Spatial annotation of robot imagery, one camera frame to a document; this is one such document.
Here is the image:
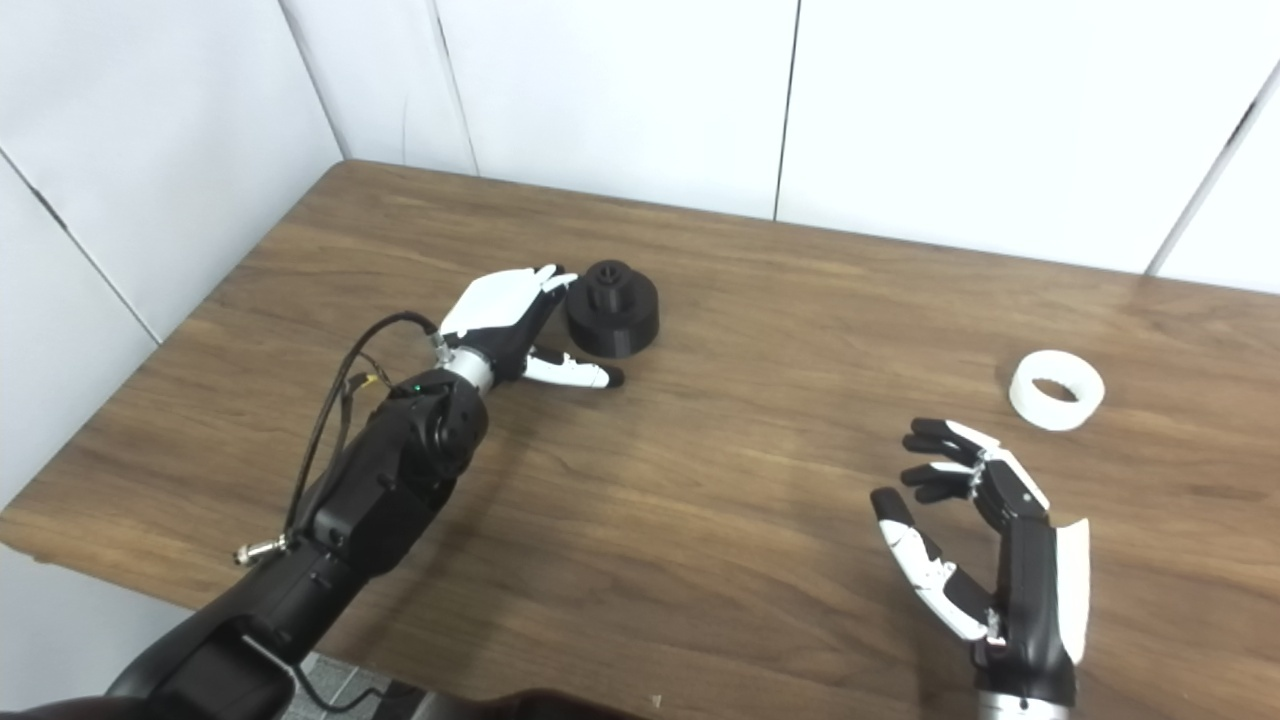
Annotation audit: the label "white and black right hand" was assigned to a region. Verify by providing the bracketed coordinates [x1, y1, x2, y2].
[870, 417, 1091, 706]

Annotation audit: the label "white and black left hand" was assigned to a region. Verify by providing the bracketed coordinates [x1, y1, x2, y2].
[438, 264, 626, 393]

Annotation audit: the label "round black plastic part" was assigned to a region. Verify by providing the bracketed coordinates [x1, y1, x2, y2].
[565, 260, 661, 359]

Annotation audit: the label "white plastic ring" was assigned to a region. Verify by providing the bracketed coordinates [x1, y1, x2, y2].
[1009, 350, 1107, 432]

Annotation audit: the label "dark robot torso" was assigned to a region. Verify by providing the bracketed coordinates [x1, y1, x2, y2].
[375, 685, 651, 720]

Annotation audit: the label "thin left arm wires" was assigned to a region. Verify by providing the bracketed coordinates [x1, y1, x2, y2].
[335, 365, 401, 441]

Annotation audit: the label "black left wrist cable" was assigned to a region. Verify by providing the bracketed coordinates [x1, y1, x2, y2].
[234, 311, 447, 567]

